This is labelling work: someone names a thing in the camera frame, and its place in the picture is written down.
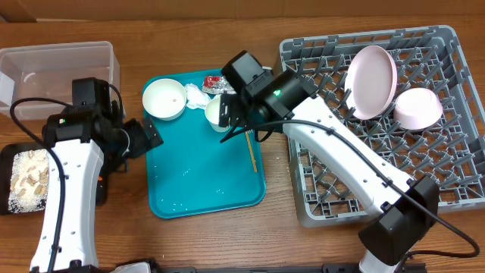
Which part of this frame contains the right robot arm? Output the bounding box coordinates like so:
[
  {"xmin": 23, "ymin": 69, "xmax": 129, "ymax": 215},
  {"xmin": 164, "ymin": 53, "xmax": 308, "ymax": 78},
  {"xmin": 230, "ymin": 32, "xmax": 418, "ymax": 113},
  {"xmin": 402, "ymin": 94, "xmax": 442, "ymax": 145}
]
[{"xmin": 219, "ymin": 51, "xmax": 439, "ymax": 272}]

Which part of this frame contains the wooden chopstick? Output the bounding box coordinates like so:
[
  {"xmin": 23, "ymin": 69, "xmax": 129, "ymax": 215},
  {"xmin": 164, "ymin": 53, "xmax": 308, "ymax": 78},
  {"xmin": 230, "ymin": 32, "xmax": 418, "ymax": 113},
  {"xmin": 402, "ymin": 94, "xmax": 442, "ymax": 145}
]
[{"xmin": 246, "ymin": 131, "xmax": 258, "ymax": 173}]

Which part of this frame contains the black rectangular waste tray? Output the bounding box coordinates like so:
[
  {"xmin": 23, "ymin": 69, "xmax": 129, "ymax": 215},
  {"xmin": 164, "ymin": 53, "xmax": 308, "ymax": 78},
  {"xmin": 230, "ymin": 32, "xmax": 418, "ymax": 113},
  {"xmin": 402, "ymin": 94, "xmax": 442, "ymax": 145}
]
[{"xmin": 0, "ymin": 140, "xmax": 109, "ymax": 216}]

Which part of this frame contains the white paper cup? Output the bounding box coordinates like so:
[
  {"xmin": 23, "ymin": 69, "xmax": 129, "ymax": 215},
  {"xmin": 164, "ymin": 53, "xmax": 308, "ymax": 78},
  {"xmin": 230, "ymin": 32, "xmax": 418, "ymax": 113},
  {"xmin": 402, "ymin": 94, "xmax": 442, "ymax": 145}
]
[{"xmin": 205, "ymin": 97, "xmax": 230, "ymax": 133}]

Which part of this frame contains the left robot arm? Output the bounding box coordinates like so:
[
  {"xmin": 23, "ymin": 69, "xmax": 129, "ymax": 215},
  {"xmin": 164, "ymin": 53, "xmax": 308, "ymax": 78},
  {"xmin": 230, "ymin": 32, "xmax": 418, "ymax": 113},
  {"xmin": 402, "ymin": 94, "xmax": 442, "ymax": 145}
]
[{"xmin": 30, "ymin": 77, "xmax": 163, "ymax": 272}]

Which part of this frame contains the crumpled white napkin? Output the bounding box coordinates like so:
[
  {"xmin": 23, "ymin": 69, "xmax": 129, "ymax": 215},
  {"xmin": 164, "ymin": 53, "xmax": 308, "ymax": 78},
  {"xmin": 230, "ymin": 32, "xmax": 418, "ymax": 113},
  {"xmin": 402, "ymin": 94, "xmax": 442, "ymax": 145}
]
[{"xmin": 184, "ymin": 83, "xmax": 211, "ymax": 110}]

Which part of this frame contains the white bowl with peanuts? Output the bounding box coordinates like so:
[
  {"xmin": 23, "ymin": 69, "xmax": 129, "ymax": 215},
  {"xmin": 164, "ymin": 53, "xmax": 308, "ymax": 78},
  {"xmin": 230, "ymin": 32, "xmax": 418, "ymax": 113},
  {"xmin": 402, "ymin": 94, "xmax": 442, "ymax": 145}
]
[{"xmin": 142, "ymin": 79, "xmax": 187, "ymax": 121}]

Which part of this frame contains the pile of rice and peanuts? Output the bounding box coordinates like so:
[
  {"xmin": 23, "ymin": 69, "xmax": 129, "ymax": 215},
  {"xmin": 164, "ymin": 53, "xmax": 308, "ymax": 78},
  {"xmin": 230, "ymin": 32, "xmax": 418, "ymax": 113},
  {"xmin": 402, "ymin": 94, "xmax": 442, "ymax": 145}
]
[{"xmin": 10, "ymin": 149, "xmax": 49, "ymax": 211}]

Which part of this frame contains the white bowl with rice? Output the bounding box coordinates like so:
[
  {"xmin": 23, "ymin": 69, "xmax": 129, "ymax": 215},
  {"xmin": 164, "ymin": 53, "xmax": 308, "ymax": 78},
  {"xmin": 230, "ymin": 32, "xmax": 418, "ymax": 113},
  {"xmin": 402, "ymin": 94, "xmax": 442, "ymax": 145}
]
[{"xmin": 393, "ymin": 88, "xmax": 443, "ymax": 130}]

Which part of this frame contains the crumpled silver foil wrapper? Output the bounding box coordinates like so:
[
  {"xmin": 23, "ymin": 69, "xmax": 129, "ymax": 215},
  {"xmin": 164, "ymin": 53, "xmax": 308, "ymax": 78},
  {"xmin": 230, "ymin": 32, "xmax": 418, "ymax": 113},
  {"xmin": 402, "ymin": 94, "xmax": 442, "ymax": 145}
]
[{"xmin": 202, "ymin": 76, "xmax": 236, "ymax": 95}]

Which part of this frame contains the clear plastic storage bin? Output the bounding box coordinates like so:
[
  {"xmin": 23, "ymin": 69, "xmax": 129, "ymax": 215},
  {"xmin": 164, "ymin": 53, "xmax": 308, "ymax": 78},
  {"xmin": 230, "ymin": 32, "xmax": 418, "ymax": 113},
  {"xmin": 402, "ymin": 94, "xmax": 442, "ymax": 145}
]
[{"xmin": 1, "ymin": 41, "xmax": 120, "ymax": 118}]

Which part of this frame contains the teal plastic serving tray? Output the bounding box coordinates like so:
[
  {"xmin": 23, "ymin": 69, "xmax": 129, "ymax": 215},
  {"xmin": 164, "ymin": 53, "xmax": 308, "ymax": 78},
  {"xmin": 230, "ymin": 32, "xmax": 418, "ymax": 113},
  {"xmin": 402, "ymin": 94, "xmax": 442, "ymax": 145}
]
[{"xmin": 142, "ymin": 67, "xmax": 267, "ymax": 220}]

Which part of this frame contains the white round plate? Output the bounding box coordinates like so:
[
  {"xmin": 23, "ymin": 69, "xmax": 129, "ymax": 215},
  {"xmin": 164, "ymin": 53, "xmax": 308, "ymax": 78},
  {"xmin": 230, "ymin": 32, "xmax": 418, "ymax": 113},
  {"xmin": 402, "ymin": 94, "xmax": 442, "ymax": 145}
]
[{"xmin": 344, "ymin": 45, "xmax": 397, "ymax": 120}]

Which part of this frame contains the grey plastic dishwasher rack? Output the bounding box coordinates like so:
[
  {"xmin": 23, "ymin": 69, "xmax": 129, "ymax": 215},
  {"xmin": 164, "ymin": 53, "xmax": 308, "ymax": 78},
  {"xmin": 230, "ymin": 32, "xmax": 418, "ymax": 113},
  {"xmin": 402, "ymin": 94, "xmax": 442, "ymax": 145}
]
[{"xmin": 279, "ymin": 25, "xmax": 484, "ymax": 228}]

